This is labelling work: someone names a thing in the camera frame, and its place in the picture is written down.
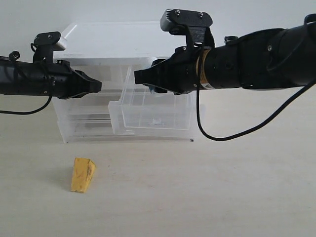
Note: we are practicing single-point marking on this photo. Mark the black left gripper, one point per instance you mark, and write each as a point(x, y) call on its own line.
point(63, 82)

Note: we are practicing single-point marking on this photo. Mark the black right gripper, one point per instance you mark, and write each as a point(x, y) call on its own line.
point(182, 73)

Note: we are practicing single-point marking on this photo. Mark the yellow cheese wedge toy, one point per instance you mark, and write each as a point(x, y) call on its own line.
point(83, 170)

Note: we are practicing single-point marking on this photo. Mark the white pill bottle teal label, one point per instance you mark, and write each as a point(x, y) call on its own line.
point(155, 72)

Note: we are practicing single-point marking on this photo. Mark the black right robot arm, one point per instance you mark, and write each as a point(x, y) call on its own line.
point(263, 60)

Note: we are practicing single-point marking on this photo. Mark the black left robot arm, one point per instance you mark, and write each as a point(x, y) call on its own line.
point(21, 78)

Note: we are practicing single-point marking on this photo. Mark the clear bottom drawer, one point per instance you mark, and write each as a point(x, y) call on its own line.
point(80, 131)

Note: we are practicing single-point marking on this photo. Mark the white plastic drawer cabinet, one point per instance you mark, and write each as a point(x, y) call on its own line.
point(118, 43)

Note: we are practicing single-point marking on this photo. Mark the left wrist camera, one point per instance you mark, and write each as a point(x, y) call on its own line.
point(45, 44)

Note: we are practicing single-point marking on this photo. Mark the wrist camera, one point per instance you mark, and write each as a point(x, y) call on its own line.
point(194, 25)
point(45, 44)

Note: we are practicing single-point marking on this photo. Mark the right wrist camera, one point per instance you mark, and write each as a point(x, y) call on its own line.
point(194, 25)

